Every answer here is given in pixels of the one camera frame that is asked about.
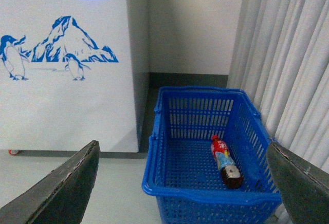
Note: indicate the red freezer caster wheel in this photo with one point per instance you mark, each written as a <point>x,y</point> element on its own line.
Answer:
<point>13,152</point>

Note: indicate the white chest freezer with penguins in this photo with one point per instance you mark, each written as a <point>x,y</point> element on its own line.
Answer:
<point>73,71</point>

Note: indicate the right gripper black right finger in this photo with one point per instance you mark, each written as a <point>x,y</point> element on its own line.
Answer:
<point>303,187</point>

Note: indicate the white vertical blinds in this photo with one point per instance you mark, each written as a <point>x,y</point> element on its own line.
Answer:
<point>280,59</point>

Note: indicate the red label ice tea bottle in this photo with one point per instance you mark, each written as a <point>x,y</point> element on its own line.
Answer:
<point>230,174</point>

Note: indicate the blue plastic shopping basket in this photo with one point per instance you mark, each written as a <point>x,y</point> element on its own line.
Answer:
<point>181,171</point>

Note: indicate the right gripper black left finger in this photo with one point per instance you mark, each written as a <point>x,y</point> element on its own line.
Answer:
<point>60,197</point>

